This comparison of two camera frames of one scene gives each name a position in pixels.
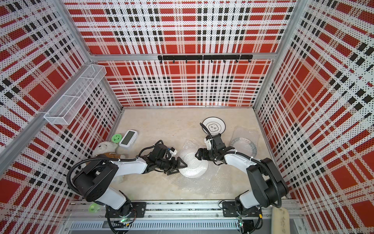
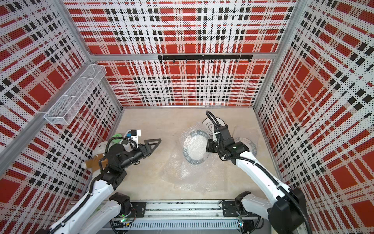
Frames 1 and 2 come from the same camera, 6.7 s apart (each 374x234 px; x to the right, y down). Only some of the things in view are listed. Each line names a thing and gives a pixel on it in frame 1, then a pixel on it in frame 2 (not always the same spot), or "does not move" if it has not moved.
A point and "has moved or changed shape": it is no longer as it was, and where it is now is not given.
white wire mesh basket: x=63 y=110 does not move
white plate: x=215 y=125 does not move
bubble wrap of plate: x=196 y=168 has moved or changed shape
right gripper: x=199 y=152 → x=209 y=145
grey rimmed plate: x=196 y=167 → x=195 y=147
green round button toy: x=116 y=138 does not move
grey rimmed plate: x=244 y=145 does not move
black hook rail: x=224 y=57 does not move
